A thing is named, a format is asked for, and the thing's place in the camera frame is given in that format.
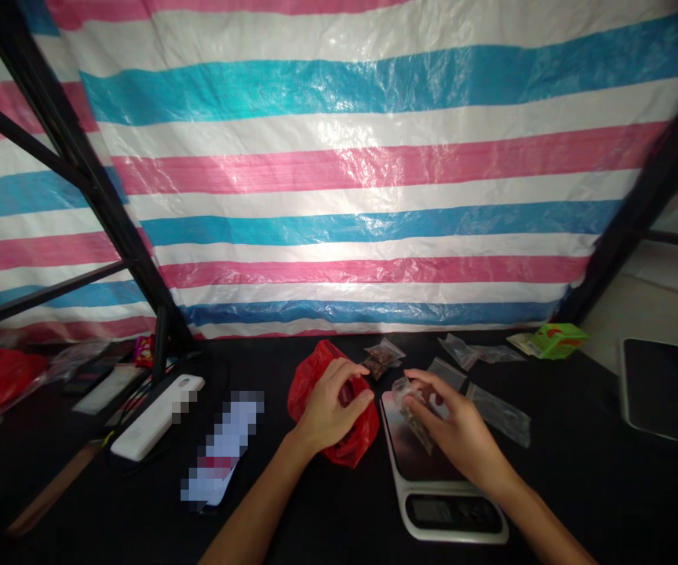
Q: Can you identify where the person's right hand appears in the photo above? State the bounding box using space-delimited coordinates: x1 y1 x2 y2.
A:
403 368 509 490

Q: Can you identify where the black metal post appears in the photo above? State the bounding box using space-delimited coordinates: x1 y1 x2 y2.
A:
561 70 678 326

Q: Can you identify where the filled clear zip bag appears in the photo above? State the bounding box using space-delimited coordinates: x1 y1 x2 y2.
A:
363 338 406 381

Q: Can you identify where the black metal shelf frame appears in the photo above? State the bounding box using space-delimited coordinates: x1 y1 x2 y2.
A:
0 0 206 361

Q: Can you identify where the wooden stick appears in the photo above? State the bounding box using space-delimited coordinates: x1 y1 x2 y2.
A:
6 439 104 540

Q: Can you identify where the empty clear zip bag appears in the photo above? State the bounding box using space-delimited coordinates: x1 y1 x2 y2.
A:
472 344 527 364
427 356 468 394
436 333 481 372
465 382 533 450

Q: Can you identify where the white power bank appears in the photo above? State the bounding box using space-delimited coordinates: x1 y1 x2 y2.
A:
109 374 206 462

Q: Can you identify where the white kitchen scale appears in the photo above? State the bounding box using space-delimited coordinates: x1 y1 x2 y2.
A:
378 390 511 545

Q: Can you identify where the black cable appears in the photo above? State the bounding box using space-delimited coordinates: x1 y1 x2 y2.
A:
103 350 205 420

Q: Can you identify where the white flat card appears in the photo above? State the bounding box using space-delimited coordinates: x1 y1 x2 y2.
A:
71 363 153 417

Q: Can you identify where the person's left hand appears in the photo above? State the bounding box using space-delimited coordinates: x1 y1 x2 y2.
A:
282 357 375 458

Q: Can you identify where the green cardboard box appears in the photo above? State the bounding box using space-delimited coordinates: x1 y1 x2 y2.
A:
534 322 591 361

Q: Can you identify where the pink snack packet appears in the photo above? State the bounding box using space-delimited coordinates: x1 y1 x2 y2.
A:
133 334 158 368

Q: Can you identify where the crumpled clear plastic bag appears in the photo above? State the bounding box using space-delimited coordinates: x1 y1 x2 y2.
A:
49 338 111 377

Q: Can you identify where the black flat device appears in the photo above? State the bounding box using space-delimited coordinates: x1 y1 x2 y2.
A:
60 340 137 396

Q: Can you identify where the white paper packet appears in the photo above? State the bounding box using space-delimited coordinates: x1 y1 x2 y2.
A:
505 332 543 356

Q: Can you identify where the black phone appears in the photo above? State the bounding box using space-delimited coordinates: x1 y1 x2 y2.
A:
180 390 266 516

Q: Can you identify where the pink blue white striped tarp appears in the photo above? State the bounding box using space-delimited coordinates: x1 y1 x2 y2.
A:
0 0 678 347

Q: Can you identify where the small clear bag with herbs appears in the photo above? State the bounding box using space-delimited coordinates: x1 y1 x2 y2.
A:
390 376 438 455

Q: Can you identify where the black smartphone in white case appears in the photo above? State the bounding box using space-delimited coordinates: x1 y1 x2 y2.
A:
618 337 678 446

